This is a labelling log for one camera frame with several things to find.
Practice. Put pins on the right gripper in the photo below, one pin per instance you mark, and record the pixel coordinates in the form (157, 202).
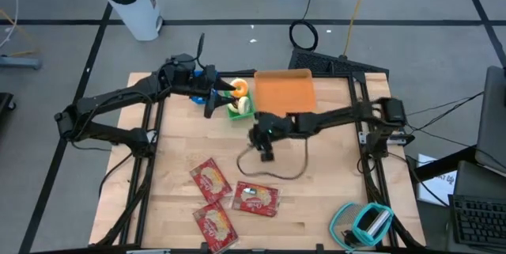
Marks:
(273, 129)

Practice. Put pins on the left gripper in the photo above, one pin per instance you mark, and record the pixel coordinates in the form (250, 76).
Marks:
(182, 76)

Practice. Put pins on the blue iced toy donut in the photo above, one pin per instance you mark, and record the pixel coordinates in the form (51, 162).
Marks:
(244, 92)

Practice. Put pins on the green plastic basket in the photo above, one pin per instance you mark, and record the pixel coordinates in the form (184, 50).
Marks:
(241, 116)

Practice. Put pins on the small dropper bottle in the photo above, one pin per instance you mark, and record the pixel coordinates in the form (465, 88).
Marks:
(248, 190)

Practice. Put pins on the red snack packet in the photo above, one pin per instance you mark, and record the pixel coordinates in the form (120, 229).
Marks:
(215, 226)
(211, 180)
(261, 202)

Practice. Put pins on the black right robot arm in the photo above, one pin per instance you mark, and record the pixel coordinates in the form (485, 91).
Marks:
(336, 117)

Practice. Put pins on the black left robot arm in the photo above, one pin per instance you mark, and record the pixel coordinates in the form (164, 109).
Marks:
(118, 95)

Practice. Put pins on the blue plastic basket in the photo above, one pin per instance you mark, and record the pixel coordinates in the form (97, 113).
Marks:
(197, 99)

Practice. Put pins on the orange plastic tray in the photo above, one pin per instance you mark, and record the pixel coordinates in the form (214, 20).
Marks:
(284, 92)

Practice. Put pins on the black perforated panel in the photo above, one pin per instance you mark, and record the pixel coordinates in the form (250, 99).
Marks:
(316, 62)

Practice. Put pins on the white trash bin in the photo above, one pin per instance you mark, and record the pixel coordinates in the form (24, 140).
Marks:
(130, 4)

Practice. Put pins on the small dark blue tool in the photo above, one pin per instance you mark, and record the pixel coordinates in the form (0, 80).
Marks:
(349, 240)

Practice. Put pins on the black desk bar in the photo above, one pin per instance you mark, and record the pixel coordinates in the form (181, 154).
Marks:
(442, 164)

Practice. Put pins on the white paper sheet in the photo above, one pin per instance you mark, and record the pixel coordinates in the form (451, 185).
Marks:
(439, 186)

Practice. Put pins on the grey table foot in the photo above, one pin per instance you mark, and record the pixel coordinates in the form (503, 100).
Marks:
(20, 63)

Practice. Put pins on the grey laptop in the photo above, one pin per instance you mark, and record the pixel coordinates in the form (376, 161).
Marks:
(492, 127)

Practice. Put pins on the black chair base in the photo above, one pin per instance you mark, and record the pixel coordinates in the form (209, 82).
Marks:
(4, 105)

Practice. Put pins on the black keyboard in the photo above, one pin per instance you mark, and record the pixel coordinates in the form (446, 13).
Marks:
(478, 220)

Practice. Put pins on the black metal table frame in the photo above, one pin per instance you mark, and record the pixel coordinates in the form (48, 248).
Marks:
(144, 202)

